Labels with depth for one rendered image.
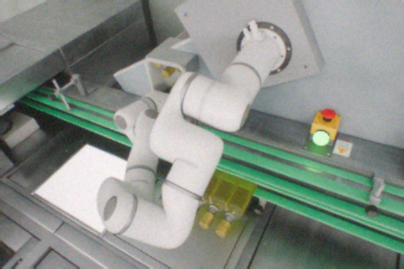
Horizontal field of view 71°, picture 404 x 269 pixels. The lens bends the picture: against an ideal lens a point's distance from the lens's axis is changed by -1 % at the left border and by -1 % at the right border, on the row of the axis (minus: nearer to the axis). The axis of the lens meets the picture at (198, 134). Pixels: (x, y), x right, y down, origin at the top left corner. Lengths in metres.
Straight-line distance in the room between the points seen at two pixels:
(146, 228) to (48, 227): 0.72
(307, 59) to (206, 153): 0.40
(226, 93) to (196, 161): 0.15
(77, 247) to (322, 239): 0.86
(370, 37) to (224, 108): 0.42
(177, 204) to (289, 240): 0.61
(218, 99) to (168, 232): 0.29
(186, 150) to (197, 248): 0.54
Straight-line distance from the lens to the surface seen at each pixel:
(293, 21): 0.79
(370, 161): 0.95
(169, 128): 0.59
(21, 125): 1.77
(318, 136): 0.90
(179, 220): 0.59
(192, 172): 0.57
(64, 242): 1.24
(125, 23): 1.92
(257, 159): 0.90
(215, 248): 1.04
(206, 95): 0.59
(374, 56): 0.85
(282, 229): 1.12
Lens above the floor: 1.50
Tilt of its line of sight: 36 degrees down
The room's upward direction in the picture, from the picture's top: 142 degrees counter-clockwise
